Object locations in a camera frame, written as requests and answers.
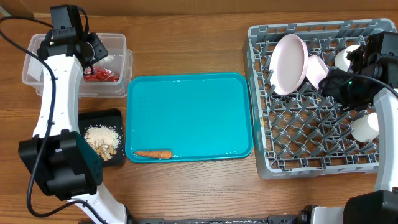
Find red snack wrapper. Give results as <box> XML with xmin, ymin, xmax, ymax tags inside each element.
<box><xmin>83</xmin><ymin>65</ymin><xmax>120</xmax><ymax>82</ymax></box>

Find orange carrot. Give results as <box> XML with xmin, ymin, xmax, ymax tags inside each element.
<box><xmin>134</xmin><ymin>150</ymin><xmax>173</xmax><ymax>159</ymax></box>

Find pink plate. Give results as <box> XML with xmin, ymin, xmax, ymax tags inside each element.
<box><xmin>269</xmin><ymin>34</ymin><xmax>308</xmax><ymax>95</ymax></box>

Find pink bowl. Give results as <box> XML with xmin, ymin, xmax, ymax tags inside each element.
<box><xmin>306</xmin><ymin>55</ymin><xmax>329</xmax><ymax>90</ymax></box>

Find white bowl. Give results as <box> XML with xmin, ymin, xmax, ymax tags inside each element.
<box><xmin>334</xmin><ymin>45</ymin><xmax>360</xmax><ymax>72</ymax></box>

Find white paper cup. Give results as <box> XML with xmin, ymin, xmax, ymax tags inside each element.
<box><xmin>351</xmin><ymin>113</ymin><xmax>379</xmax><ymax>142</ymax></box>

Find white tissue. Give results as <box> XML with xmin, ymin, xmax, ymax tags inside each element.
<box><xmin>100</xmin><ymin>55</ymin><xmax>114</xmax><ymax>63</ymax></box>

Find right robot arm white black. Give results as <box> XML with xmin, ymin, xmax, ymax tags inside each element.
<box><xmin>296</xmin><ymin>32</ymin><xmax>397</xmax><ymax>223</ymax></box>

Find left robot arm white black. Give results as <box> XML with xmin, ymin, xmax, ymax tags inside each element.
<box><xmin>18</xmin><ymin>5</ymin><xmax>134</xmax><ymax>223</ymax></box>

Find grey dishwasher rack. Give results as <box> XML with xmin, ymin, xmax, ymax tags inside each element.
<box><xmin>243</xmin><ymin>18</ymin><xmax>396</xmax><ymax>179</ymax></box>

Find clear plastic bin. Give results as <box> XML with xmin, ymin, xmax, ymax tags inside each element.
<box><xmin>22</xmin><ymin>33</ymin><xmax>133</xmax><ymax>98</ymax></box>

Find black plastic tray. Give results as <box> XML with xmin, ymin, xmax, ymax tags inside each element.
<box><xmin>78</xmin><ymin>108</ymin><xmax>126</xmax><ymax>167</ymax></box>

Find food scraps rice and peanuts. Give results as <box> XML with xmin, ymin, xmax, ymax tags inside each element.
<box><xmin>84</xmin><ymin>125</ymin><xmax>121</xmax><ymax>162</ymax></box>

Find teal serving tray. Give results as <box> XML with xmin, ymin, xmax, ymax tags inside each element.
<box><xmin>125</xmin><ymin>73</ymin><xmax>254</xmax><ymax>163</ymax></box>

